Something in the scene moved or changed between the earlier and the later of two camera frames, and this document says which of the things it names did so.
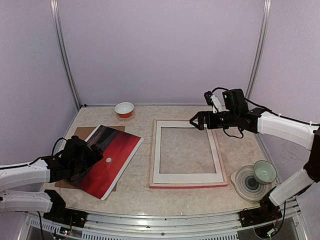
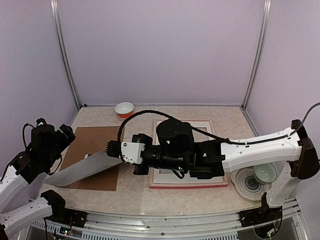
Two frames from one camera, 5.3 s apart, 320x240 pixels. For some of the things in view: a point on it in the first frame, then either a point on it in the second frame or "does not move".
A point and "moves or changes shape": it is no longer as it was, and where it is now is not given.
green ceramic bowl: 264,171 does not move
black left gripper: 93,159 → 69,134
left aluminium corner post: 56,20 does not move
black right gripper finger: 202,117 → 113,148
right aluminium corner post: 266,13 does not move
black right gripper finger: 199,126 → 114,152
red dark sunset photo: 118,147 moves or changes shape
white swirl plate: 247,186 does not move
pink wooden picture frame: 217,154 does not move
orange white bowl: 124,109 does not move
